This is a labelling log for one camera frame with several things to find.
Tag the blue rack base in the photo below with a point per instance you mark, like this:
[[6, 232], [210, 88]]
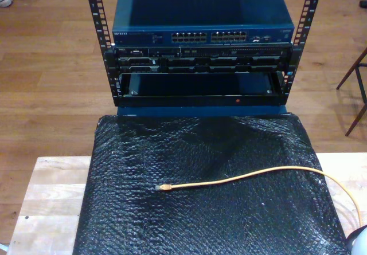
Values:
[[200, 111]]

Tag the black rack server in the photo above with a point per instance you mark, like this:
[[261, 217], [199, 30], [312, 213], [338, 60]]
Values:
[[200, 60]]

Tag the black bubble-wrap mat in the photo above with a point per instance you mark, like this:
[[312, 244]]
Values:
[[200, 215]]

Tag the dark wooden stool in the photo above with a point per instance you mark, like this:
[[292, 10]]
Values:
[[358, 74]]

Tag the blue network switch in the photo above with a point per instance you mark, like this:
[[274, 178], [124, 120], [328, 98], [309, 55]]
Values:
[[200, 8]]

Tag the black perforated rack post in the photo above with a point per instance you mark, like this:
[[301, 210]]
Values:
[[311, 3], [97, 14]]

